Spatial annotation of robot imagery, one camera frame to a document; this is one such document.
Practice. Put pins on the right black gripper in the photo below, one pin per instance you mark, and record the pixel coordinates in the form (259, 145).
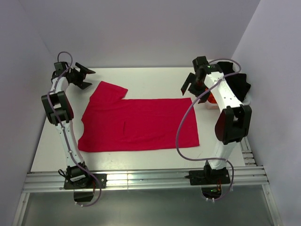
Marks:
(191, 78)

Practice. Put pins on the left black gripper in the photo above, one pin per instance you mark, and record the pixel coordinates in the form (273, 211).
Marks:
(81, 84)

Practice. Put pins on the red t shirt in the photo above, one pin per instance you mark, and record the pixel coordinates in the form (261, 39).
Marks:
(113, 123)

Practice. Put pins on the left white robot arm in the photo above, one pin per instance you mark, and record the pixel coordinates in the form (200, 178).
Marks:
(60, 114)

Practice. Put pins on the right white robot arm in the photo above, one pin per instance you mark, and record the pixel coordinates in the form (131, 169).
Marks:
(234, 119)

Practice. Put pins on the orange t shirt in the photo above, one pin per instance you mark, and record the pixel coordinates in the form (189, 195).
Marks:
(211, 99)

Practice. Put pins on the black t shirt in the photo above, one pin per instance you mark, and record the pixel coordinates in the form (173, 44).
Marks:
(236, 82)

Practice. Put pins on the white plastic basket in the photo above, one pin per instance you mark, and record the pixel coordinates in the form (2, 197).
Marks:
(210, 106)

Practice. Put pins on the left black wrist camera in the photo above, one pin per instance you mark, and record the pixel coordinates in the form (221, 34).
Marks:
(61, 66)

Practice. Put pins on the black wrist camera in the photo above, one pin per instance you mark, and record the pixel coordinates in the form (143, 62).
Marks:
(61, 66)
(199, 61)

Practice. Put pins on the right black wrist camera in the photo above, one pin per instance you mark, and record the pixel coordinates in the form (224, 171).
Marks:
(199, 61)

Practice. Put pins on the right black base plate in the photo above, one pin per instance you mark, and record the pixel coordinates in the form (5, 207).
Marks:
(208, 177)

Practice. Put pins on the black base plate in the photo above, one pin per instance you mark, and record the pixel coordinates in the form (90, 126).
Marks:
(87, 183)
(208, 177)

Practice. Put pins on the aluminium rail frame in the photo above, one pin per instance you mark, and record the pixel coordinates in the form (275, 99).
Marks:
(248, 175)

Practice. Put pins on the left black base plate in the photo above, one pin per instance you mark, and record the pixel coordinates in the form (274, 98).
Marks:
(87, 183)

